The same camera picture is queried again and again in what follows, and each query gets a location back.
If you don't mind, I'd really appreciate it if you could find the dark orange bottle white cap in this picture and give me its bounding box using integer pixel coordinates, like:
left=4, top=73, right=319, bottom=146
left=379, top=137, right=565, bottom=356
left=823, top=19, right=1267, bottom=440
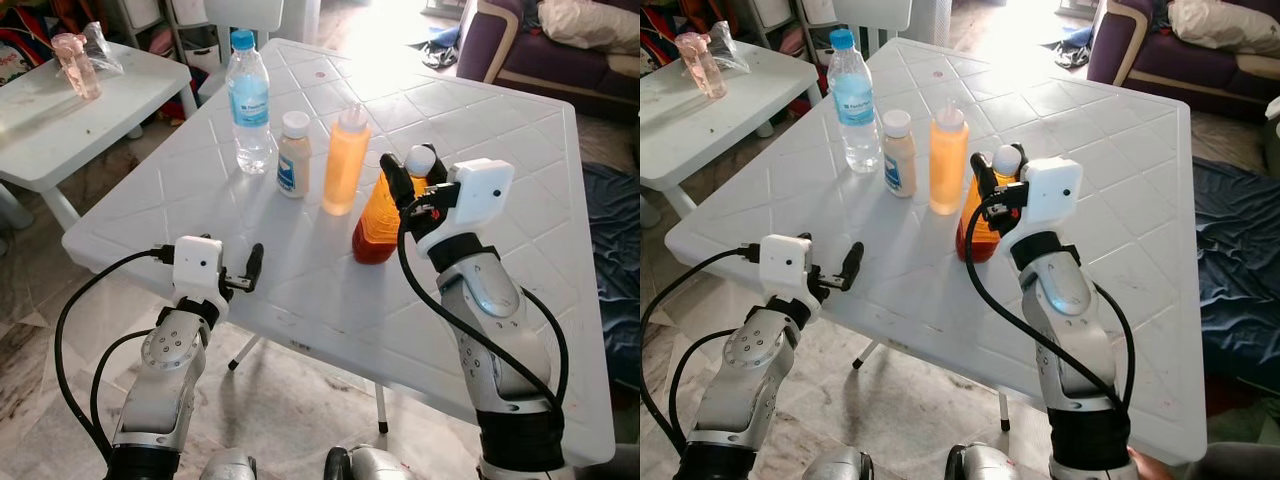
left=955, top=143, right=1031, bottom=264
left=351, top=144, right=442, bottom=266

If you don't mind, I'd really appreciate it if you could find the light orange juice bottle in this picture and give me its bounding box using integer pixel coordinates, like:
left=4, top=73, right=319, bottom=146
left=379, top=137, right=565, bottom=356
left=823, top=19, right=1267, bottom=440
left=927, top=102, right=971, bottom=216
left=321, top=103, right=373, bottom=217

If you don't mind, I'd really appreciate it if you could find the large white plastic table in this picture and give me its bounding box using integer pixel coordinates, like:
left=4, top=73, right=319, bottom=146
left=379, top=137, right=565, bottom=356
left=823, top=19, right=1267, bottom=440
left=62, top=38, right=617, bottom=467
left=664, top=38, right=1209, bottom=465

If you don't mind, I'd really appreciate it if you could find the small beige bottle white cap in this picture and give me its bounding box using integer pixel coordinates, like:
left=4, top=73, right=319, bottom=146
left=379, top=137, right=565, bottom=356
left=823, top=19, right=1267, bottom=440
left=881, top=108, right=919, bottom=198
left=277, top=110, right=313, bottom=199

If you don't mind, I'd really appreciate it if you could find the purple sofa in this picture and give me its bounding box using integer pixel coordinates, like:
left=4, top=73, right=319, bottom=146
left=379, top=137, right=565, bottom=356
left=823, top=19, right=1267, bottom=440
left=1086, top=0, right=1280, bottom=123
left=455, top=0, right=641, bottom=123

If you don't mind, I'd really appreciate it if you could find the clear water bottle blue cap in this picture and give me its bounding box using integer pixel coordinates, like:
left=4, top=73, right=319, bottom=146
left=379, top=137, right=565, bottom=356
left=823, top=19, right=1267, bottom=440
left=827, top=28, right=884, bottom=175
left=224, top=29, right=277, bottom=176

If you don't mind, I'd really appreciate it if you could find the white plastic chair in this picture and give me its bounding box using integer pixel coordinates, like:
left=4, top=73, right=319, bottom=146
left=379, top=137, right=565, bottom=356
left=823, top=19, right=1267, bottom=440
left=203, top=0, right=286, bottom=51
left=830, top=0, right=914, bottom=51

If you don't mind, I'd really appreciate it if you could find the small white plastic table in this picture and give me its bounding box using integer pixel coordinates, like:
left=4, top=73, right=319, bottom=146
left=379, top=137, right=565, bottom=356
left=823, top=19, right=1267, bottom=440
left=0, top=42, right=199, bottom=233
left=640, top=40, right=821, bottom=218

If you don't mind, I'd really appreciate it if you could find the beige cushion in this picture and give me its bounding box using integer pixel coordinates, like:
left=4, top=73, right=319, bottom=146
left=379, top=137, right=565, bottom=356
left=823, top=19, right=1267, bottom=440
left=538, top=0, right=641, bottom=56
left=1167, top=0, right=1280, bottom=57

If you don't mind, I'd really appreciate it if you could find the clear plastic bag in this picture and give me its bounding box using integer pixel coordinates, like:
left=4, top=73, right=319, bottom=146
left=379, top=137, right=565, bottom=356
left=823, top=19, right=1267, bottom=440
left=84, top=21, right=127, bottom=76
left=707, top=21, right=752, bottom=74

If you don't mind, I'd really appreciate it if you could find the colourful bag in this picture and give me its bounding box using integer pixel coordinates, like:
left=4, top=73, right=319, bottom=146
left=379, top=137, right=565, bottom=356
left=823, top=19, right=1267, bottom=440
left=0, top=0, right=101, bottom=89
left=640, top=0, right=701, bottom=71

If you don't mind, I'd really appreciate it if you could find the grey storage shelf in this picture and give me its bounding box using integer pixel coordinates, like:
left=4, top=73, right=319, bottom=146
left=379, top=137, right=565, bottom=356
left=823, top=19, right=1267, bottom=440
left=100, top=0, right=223, bottom=76
left=745, top=0, right=836, bottom=61

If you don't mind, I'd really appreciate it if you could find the person in grey clothing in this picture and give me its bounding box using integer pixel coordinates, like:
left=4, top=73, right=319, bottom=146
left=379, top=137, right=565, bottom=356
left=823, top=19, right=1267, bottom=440
left=1127, top=443, right=1280, bottom=480

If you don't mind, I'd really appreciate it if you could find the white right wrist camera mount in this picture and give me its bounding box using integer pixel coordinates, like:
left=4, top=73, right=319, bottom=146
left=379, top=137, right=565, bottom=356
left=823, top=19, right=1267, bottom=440
left=415, top=158, right=516, bottom=256
left=1005, top=157, right=1084, bottom=251

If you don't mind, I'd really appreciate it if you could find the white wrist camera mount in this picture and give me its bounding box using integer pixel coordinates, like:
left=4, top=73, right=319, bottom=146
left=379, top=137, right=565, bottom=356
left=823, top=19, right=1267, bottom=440
left=1005, top=157, right=1084, bottom=251
left=415, top=158, right=516, bottom=256
left=172, top=236, right=225, bottom=306
left=758, top=233, right=813, bottom=304

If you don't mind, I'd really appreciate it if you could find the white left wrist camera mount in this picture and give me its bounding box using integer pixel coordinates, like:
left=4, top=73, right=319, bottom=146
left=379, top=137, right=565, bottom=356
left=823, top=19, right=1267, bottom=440
left=172, top=236, right=225, bottom=306
left=758, top=233, right=813, bottom=304

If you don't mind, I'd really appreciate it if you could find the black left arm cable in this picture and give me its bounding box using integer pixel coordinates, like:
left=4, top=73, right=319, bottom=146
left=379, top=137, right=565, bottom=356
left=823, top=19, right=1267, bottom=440
left=53, top=245, right=179, bottom=466
left=640, top=243, right=766, bottom=456

